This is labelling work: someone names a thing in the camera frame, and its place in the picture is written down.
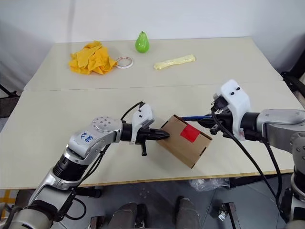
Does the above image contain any pale yellow plastic packet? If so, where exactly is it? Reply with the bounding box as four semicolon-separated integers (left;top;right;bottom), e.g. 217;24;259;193
153;54;196;71

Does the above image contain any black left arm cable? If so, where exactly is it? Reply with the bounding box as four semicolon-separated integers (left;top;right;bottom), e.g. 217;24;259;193
120;101;145;120

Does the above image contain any red tape patch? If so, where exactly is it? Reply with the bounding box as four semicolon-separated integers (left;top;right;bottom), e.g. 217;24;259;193
180;125;201;143

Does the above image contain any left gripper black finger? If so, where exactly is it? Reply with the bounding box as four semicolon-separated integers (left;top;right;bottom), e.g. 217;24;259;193
150;128;171;137
150;135;171;142

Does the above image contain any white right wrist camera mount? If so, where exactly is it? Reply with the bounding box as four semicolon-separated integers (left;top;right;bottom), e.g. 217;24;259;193
213;79;251;142

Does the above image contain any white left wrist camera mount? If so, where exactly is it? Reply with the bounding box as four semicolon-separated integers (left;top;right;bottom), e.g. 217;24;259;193
129;103;155;146

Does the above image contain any black metal table frame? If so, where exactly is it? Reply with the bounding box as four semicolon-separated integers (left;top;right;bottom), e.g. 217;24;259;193
0;82;21;118
280;70;305;109

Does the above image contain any brown cardboard box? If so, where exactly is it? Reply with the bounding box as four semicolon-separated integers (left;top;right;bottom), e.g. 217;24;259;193
157;114;213;169

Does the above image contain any white adhesive tape roll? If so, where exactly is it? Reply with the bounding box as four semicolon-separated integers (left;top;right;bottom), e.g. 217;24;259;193
115;56;134;70

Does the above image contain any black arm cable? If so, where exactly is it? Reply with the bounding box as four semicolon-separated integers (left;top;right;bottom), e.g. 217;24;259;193
261;139;284;213
211;112;290;221
120;101;145;120

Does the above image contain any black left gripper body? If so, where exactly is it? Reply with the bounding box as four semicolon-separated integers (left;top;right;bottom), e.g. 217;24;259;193
135;127;154;157

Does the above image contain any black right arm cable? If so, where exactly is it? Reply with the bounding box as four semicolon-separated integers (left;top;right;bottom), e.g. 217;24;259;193
211;112;290;221
261;139;284;213

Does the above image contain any clear crumpled plastic bag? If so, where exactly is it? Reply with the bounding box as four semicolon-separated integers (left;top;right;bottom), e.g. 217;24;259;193
189;177;231;192

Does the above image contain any crumpled yellow cloth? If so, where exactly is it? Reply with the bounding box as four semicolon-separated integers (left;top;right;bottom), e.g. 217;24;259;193
68;41;119;76

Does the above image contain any green pear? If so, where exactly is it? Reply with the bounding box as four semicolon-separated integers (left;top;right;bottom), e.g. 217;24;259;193
135;31;151;54

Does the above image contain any dark rounded shape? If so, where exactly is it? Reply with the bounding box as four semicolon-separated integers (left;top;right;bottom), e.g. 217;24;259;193
111;202;149;229
175;196;201;229

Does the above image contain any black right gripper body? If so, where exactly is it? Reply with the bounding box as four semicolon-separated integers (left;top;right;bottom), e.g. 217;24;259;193
209;96;235;138

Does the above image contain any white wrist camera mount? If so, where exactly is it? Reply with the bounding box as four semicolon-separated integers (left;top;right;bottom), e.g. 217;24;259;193
213;79;251;142
129;103;155;146

